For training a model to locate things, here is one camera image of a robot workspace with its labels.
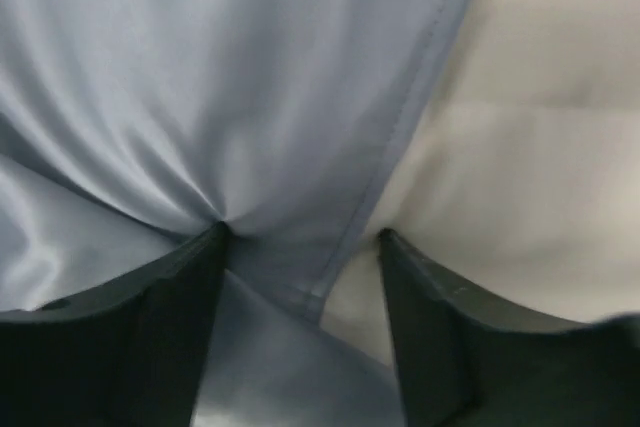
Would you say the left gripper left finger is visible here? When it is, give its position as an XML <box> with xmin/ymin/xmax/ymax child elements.
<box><xmin>1</xmin><ymin>224</ymin><xmax>229</xmax><ymax>427</ymax></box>

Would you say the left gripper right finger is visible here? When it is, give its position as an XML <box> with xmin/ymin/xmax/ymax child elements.
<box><xmin>379</xmin><ymin>229</ymin><xmax>639</xmax><ymax>426</ymax></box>

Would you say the beige pillow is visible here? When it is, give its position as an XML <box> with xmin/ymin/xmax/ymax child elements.
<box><xmin>320</xmin><ymin>0</ymin><xmax>639</xmax><ymax>364</ymax></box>

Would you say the grey pillowcase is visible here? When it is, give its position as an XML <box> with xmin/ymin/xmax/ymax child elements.
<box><xmin>1</xmin><ymin>0</ymin><xmax>468</xmax><ymax>426</ymax></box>

